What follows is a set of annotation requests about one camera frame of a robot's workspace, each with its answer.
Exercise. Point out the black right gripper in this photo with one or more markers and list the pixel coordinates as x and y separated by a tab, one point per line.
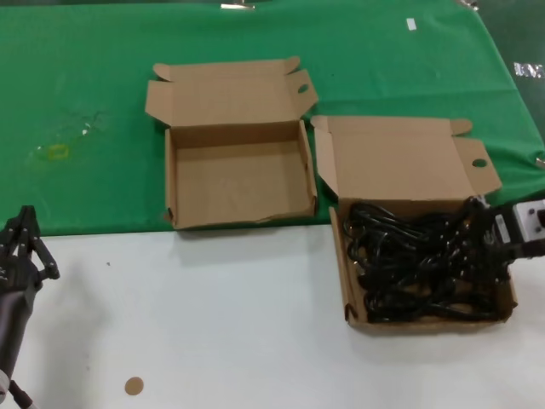
494	251

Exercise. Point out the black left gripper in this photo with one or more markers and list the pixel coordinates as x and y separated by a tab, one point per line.
17	307

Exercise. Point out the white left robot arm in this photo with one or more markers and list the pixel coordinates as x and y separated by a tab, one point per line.
2	381

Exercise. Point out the cardboard box with round hole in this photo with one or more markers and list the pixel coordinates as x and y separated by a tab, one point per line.
391	157

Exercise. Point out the cardboard box with oval hole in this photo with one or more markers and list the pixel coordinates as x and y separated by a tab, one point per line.
238	183

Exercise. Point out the clear tape scraps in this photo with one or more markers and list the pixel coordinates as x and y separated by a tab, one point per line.
86	128

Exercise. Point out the silver foil patch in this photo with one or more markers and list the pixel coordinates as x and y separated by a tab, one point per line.
528	70

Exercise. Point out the round brown sticker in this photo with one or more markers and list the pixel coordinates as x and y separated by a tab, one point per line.
134	386

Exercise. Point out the green table cloth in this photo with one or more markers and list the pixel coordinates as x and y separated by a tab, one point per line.
85	64

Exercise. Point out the white tape piece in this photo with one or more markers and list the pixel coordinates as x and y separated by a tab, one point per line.
411	24

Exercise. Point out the small metal cloth clip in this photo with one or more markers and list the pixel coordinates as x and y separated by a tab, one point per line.
468	2

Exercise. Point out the long metal cloth clip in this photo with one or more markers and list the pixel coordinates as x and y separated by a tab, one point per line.
238	6

